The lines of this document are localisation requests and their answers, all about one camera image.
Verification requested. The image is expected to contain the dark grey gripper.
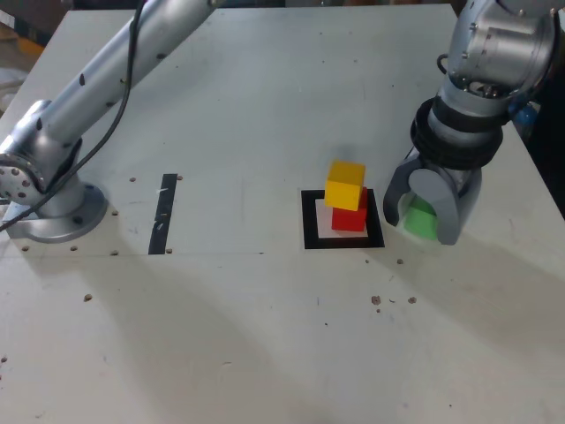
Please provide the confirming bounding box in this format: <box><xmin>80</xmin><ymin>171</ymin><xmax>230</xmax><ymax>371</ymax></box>
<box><xmin>382</xmin><ymin>148</ymin><xmax>483</xmax><ymax>246</ymax></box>

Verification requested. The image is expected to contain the green cube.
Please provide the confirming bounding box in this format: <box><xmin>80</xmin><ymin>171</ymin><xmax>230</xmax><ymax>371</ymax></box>
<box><xmin>402</xmin><ymin>196</ymin><xmax>440</xmax><ymax>242</ymax></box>

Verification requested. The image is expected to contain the red cube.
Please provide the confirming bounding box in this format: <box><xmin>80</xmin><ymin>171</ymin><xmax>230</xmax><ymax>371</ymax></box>
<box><xmin>331</xmin><ymin>186</ymin><xmax>369</xmax><ymax>233</ymax></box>

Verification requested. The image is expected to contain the yellow cube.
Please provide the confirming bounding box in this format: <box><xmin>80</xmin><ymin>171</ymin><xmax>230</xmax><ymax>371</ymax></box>
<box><xmin>324</xmin><ymin>159</ymin><xmax>367</xmax><ymax>211</ymax></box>

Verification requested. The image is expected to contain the black tape square outline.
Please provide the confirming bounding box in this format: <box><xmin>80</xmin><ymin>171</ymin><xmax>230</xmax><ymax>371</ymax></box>
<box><xmin>300</xmin><ymin>188</ymin><xmax>386</xmax><ymax>250</ymax></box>

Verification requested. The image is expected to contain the blue plastic bag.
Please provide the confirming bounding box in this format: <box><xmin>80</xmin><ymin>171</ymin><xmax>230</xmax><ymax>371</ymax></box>
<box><xmin>507</xmin><ymin>102</ymin><xmax>539</xmax><ymax>142</ymax></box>

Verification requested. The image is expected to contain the person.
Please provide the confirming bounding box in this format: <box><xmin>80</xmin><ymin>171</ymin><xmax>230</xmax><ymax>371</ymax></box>
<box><xmin>524</xmin><ymin>8</ymin><xmax>565</xmax><ymax>220</ymax></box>

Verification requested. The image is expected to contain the black tape strip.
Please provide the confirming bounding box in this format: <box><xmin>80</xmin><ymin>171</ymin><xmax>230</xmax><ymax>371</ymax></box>
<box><xmin>147</xmin><ymin>173</ymin><xmax>179</xmax><ymax>256</ymax></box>

